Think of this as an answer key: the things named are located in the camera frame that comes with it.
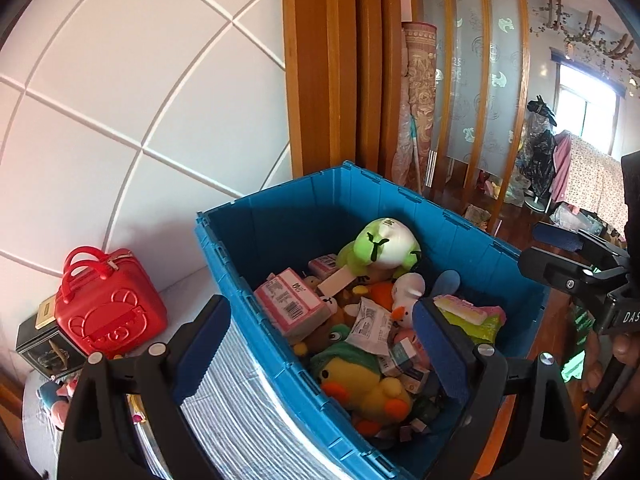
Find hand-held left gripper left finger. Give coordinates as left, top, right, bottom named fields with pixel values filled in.
left=57, top=294, right=232, bottom=480

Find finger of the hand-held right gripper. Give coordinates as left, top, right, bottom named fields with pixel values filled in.
left=532, top=222, right=584, bottom=253
left=519, top=245, right=601, bottom=291

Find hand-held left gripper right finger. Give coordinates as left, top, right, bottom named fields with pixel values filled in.
left=412, top=297, right=583, bottom=480

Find white plush toy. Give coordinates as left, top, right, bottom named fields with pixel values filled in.
left=390, top=272, right=426, bottom=328

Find pink tissue pack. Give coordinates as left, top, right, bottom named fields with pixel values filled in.
left=253, top=267, right=333, bottom=336

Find green frog plush toy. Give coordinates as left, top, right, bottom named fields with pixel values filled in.
left=336, top=217, right=423, bottom=278

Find blue plush toy pink ears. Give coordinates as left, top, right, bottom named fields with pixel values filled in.
left=37, top=380, right=68, bottom=408

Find blue plastic crate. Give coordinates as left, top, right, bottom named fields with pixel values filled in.
left=195, top=160, right=551, bottom=480

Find person's right hand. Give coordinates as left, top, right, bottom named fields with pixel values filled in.
left=582, top=329, right=640, bottom=397

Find small white blue box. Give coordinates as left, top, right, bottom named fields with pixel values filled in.
left=400, top=367, right=433, bottom=396
left=380, top=342, right=416, bottom=376

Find green plastic packet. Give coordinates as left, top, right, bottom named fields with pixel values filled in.
left=445, top=305, right=506, bottom=346

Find pink white wipes packet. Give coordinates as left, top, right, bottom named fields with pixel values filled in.
left=432, top=294, right=488, bottom=326

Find striped bed sheet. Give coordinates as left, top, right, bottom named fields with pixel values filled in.
left=22, top=265, right=331, bottom=480

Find blue round plush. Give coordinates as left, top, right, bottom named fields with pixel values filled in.
left=430, top=269, right=462, bottom=301

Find floral cloth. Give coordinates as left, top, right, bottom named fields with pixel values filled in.
left=552, top=130, right=631, bottom=226

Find black plastic bag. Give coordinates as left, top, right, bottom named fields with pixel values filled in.
left=520, top=95, right=558, bottom=196

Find white plastic packet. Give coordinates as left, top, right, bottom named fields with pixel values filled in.
left=345, top=296, right=393, bottom=358

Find yellow duck plush toy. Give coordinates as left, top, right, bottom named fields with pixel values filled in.
left=309, top=324, right=413, bottom=436

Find orange plush toy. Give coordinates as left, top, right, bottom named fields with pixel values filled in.
left=367, top=281, right=398, bottom=311

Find red hard-shell suitcase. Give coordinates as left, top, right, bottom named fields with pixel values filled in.
left=54, top=246, right=168, bottom=356

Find brown bear plush toy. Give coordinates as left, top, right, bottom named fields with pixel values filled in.
left=292, top=300, right=361, bottom=356

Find white paper card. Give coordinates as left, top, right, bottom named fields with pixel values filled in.
left=317, top=265, right=358, bottom=300

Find window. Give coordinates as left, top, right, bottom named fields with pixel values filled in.
left=550, top=47, right=628, bottom=156

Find small pink box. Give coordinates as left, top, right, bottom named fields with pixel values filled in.
left=307, top=254, right=343, bottom=278

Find black gift box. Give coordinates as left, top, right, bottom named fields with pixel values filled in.
left=15, top=310, right=88, bottom=381

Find small yellow box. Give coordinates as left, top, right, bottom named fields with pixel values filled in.
left=36, top=299, right=57, bottom=331

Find frosted glass partition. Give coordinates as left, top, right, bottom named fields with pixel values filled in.
left=412, top=0, right=531, bottom=226

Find rolled patterned carpet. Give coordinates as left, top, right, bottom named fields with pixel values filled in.
left=392, top=21, right=441, bottom=196

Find white padded headboard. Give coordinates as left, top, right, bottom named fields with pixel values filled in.
left=0, top=0, right=293, bottom=376

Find teal mop handle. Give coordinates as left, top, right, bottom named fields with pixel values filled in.
left=407, top=115, right=426, bottom=196

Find wall vine decoration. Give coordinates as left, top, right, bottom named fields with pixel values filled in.
left=530, top=0, right=640, bottom=91

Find wooden bed frame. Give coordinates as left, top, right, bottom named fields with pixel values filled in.
left=281, top=0, right=416, bottom=196

